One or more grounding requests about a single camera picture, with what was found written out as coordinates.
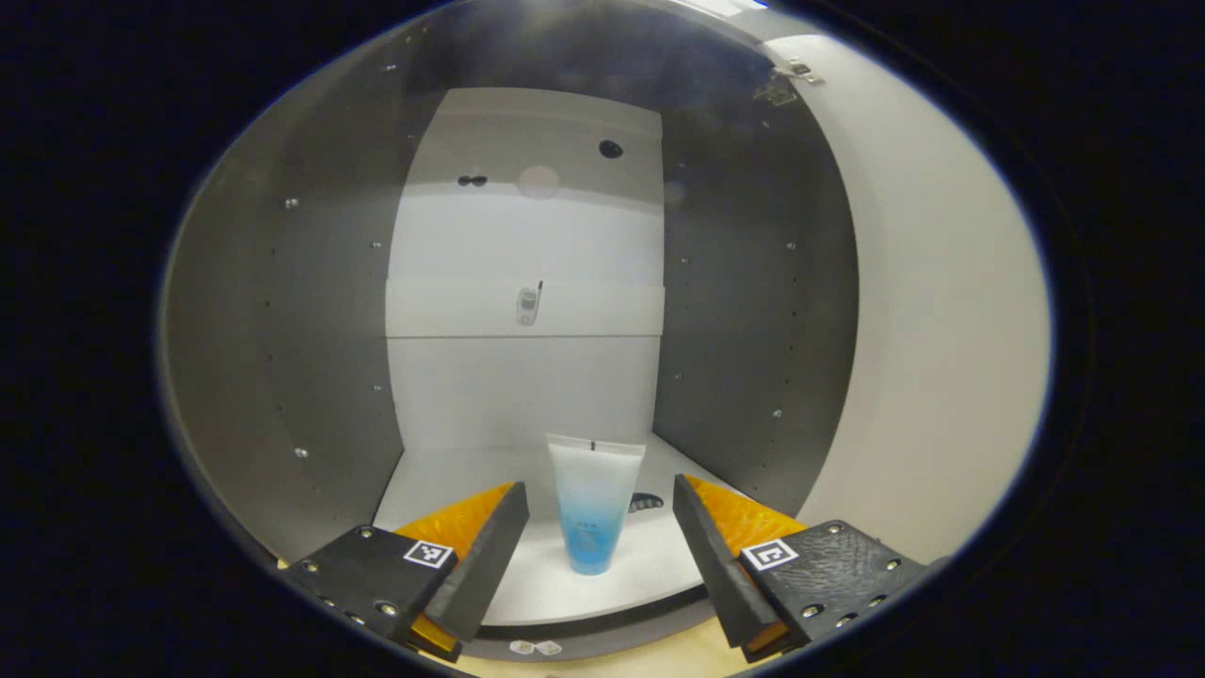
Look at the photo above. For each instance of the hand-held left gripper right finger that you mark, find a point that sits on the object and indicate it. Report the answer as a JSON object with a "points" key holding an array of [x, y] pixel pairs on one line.
{"points": [[715, 574]]}

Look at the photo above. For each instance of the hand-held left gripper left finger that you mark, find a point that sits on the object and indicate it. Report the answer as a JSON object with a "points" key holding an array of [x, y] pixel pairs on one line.
{"points": [[490, 565]]}

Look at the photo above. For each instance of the blue and white bottle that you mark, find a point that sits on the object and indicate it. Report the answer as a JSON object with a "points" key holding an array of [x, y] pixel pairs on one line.
{"points": [[593, 508]]}

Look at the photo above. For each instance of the grey cabinet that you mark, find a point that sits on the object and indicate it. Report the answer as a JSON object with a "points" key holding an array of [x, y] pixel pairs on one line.
{"points": [[311, 330]]}

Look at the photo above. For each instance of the metal cabinet hinge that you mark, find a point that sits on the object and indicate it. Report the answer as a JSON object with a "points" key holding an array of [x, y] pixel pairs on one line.
{"points": [[795, 71]]}

